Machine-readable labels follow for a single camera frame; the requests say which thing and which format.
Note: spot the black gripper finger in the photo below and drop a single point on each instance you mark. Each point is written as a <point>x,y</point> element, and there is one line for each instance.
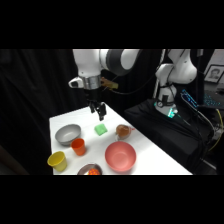
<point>92,108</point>
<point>102,112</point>

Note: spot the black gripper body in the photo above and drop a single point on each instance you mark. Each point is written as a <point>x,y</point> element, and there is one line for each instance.
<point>93,96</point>

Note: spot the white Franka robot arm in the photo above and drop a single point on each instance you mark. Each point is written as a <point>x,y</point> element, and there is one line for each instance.
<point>86,63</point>

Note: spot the grey bowl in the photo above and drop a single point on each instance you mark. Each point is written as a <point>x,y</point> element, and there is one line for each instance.
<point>67,134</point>

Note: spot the pink bowl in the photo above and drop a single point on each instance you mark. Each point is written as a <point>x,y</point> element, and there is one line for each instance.
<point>120,156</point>

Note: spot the metal bowl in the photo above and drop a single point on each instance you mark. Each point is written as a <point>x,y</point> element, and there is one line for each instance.
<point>83,169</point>

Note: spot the clear glass mug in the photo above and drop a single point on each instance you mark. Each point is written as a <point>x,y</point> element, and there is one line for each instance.
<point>123,131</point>

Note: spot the orange cup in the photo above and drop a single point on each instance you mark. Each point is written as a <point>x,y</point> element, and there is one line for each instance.
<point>78,146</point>

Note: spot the black curtain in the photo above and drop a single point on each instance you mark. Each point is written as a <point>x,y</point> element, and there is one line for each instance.
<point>33,100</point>

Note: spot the orange balls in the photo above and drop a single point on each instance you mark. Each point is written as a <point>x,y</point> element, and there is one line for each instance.
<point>94,172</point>

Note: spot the yellow cup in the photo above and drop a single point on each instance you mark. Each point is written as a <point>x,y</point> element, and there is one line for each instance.
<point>58,161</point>

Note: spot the black cloth-covered robot stand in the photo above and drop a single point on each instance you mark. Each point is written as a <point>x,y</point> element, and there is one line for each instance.
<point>160,136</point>

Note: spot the small green light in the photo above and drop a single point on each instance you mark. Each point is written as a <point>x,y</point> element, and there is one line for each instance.
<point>171,113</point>

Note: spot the blue-lit keyboard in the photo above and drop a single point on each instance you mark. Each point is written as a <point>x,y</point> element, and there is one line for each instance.
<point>190,99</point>

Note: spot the framed portrait picture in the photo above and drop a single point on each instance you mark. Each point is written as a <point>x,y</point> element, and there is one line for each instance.
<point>214,74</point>

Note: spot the tan wrist camera box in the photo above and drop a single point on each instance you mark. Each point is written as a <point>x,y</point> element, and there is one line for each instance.
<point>109,84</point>

